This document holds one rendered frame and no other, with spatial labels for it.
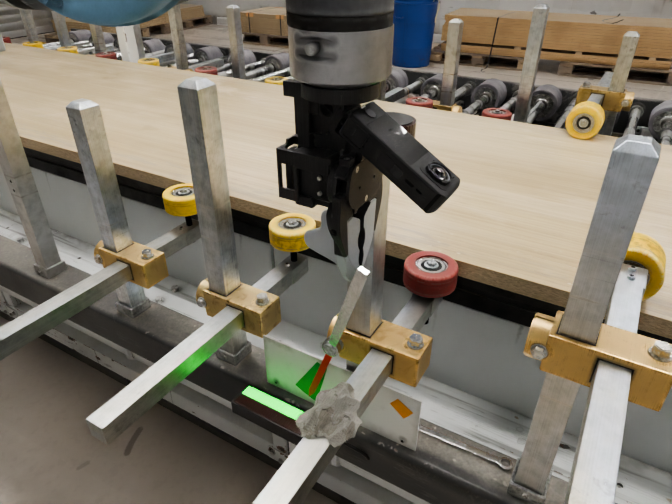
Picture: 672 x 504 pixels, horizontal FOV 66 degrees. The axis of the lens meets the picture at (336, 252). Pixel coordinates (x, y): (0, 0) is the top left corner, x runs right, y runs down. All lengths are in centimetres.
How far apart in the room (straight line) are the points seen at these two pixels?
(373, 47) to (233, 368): 61
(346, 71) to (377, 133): 6
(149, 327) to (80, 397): 99
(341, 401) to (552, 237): 48
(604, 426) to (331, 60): 38
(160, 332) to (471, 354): 56
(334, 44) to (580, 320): 35
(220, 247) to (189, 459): 102
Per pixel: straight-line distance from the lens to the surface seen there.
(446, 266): 78
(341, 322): 63
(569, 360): 59
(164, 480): 167
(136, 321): 105
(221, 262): 79
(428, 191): 45
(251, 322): 80
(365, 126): 46
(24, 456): 189
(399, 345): 68
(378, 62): 45
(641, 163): 49
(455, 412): 95
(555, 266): 83
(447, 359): 96
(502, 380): 94
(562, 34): 647
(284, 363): 81
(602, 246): 53
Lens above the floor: 132
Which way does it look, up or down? 32 degrees down
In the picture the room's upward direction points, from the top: straight up
